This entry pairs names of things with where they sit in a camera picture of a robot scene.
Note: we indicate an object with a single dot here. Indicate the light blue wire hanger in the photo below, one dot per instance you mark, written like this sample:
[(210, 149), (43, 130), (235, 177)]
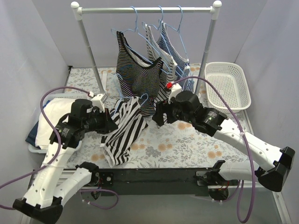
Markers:
[(121, 93)]

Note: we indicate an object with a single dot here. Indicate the wide black white striped tank top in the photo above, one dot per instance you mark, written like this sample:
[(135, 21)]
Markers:
[(117, 144)]

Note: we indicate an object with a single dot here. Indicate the white plastic basket left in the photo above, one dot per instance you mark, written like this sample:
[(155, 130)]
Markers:
[(48, 98)]

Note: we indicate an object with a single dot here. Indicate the silver white clothes rack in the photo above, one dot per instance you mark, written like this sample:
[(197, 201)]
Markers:
[(79, 11)]

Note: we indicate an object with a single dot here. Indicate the white black thin striped tank top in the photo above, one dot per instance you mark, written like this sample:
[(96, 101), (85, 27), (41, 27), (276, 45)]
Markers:
[(163, 70)]

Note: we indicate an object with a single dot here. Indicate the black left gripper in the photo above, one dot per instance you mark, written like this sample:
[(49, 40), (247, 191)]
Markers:
[(107, 120)]

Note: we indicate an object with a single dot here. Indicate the floral patterned table mat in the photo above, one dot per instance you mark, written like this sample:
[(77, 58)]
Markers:
[(176, 145)]

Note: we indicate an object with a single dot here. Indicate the blue denim garment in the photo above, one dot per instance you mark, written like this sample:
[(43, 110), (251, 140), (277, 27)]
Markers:
[(39, 135)]

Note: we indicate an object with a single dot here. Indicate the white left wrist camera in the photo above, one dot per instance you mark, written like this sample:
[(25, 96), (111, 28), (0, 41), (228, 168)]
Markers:
[(99, 100)]

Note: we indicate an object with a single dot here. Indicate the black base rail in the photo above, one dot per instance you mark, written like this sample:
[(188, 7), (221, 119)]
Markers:
[(158, 181)]

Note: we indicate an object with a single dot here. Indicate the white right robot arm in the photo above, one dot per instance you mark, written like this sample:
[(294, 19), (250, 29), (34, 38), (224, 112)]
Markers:
[(269, 165)]

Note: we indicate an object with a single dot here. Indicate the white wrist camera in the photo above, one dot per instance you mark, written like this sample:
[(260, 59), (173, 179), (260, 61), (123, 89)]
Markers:
[(99, 100), (173, 89)]

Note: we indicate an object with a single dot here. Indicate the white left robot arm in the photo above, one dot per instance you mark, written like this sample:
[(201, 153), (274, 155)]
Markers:
[(45, 199)]

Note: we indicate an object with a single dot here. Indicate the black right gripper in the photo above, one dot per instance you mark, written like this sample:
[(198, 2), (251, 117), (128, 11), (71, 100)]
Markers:
[(162, 111)]

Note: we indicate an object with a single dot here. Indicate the white perforated plastic basket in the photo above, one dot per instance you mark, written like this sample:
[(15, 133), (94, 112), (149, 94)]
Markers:
[(230, 81)]

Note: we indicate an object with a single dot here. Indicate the blue white striped tank top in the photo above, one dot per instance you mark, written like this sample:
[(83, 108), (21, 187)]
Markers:
[(182, 69)]

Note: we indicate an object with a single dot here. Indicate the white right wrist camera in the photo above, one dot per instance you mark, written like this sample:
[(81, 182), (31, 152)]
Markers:
[(173, 89)]

